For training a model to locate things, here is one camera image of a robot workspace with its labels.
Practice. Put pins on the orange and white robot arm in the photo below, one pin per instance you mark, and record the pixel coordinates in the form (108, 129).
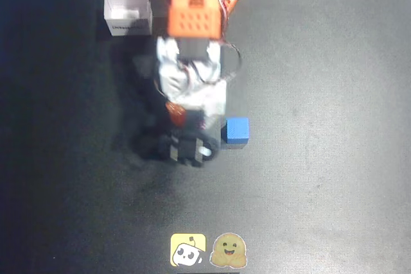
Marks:
(192, 1)

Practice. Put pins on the blue cube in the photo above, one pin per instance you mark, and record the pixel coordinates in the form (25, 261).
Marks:
(237, 130)

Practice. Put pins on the white cardboard box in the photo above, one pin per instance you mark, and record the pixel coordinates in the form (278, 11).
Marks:
(127, 11)

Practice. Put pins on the yellow robot sticker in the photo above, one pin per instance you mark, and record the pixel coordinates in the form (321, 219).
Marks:
(187, 249)

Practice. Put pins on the hugging face emoji sticker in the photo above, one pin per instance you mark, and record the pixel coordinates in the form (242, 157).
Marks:
(228, 250)

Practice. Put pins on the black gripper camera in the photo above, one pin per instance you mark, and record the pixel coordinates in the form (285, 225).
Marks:
(189, 147)

